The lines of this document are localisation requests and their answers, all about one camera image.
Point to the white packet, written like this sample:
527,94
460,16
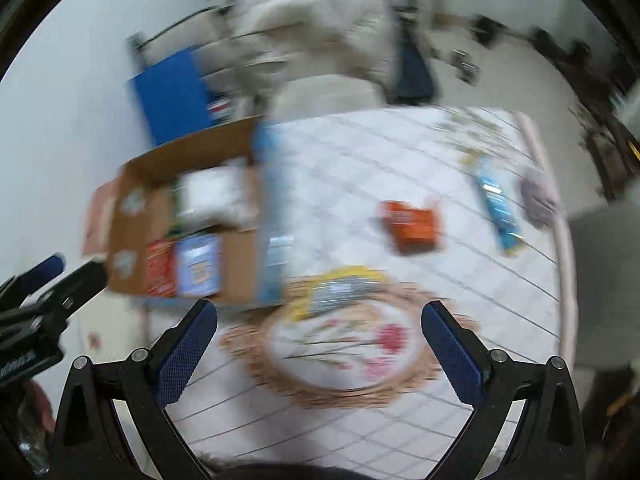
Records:
215,195

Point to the dark wooden furniture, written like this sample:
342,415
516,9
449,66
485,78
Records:
607,150

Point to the long blue snack packet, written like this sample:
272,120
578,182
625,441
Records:
497,205

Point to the blue printed packet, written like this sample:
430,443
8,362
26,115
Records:
199,265

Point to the dark blue bag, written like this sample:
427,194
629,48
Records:
412,72

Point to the round floral placemat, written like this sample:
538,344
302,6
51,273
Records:
345,360

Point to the red packet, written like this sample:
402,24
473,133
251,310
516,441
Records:
161,269

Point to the brown cardboard box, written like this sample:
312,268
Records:
240,265

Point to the orange snack packet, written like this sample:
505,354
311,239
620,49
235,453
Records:
412,227

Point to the beige sofa chair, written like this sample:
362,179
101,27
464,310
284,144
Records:
310,35

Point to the purple soft pouch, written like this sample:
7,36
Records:
539,200

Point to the blue board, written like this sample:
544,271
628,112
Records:
172,100

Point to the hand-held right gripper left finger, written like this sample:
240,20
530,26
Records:
185,352

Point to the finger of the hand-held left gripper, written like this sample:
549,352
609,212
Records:
44,270
80,282

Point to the yellow snack packet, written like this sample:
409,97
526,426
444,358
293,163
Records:
340,291

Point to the tall light blue packet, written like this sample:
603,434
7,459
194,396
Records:
272,210

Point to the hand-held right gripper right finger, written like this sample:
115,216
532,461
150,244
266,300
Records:
456,357

